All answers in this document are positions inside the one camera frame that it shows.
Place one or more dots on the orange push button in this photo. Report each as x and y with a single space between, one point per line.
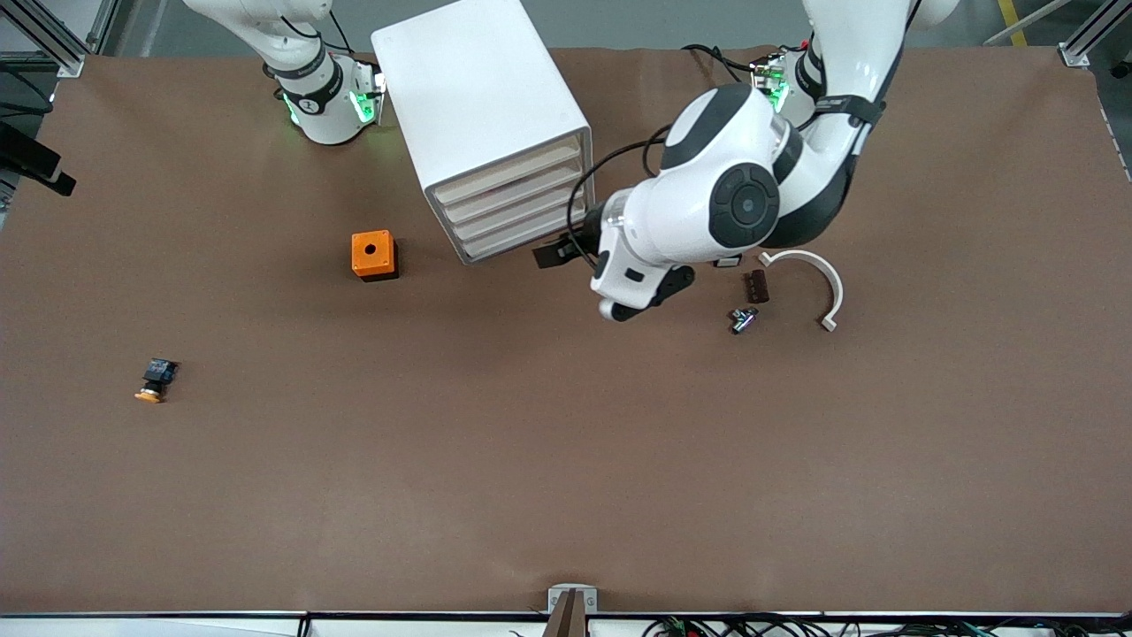
157 376

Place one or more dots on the orange black button enclosure box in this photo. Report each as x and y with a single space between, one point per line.
371 252

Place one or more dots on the small silver metal part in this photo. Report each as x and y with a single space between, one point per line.
745 320

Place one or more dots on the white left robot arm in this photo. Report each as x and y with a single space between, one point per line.
707 195

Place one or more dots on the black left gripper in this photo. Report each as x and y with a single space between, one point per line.
587 221

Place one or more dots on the white curved plastic bracket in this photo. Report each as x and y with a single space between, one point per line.
827 274

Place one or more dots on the white plastic cabinet drawer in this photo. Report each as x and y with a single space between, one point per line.
508 174
522 234
520 212
513 193

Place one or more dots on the aluminium frame profile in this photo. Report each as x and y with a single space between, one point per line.
1083 42
104 22
66 55

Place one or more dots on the metal edge mounting bracket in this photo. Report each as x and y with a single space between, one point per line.
559 600

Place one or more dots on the brown post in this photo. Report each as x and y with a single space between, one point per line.
570 621

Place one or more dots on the small brown block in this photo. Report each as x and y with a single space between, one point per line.
756 287

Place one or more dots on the small black contact block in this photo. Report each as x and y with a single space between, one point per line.
729 262

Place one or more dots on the brown table cover mat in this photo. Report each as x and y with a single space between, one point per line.
566 487

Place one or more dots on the white drawer cabinet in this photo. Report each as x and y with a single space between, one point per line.
478 88

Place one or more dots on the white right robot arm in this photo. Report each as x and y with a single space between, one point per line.
323 97

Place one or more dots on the black bracket with screws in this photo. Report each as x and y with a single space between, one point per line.
659 287

